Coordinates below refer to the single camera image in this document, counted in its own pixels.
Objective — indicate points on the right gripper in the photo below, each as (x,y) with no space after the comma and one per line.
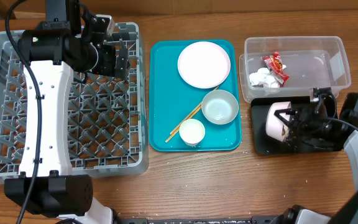
(299,125)

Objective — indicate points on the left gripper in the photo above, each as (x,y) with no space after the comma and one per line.
(107,68)

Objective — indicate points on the white tissue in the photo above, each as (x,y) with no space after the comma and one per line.
(263,78)

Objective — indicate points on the red snack wrapper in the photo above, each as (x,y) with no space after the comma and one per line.
(275,65)

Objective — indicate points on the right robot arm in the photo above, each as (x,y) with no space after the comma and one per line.
(349,212)

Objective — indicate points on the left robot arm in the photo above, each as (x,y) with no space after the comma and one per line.
(70,40)

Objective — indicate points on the black tray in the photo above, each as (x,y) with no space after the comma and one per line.
(259,140)

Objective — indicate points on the grey plastic dish rack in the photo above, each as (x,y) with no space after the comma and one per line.
(107,125)

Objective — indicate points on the clear plastic bin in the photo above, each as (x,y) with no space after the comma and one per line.
(310,62)

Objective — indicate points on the grey bowl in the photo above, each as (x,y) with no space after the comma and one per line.
(220,107)

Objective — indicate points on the teal plastic tray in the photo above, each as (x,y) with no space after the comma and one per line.
(171,99)

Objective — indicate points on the lower wooden chopstick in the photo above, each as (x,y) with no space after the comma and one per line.
(176,130)

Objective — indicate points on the wooden chopstick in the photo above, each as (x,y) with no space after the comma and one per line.
(176,130)
(190,112)

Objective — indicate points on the upper wooden chopstick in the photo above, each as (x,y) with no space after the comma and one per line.
(190,112)

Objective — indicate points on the large white plate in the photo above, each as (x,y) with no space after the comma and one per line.
(204,64)

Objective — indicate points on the small white cup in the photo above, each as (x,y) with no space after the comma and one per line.
(192,132)

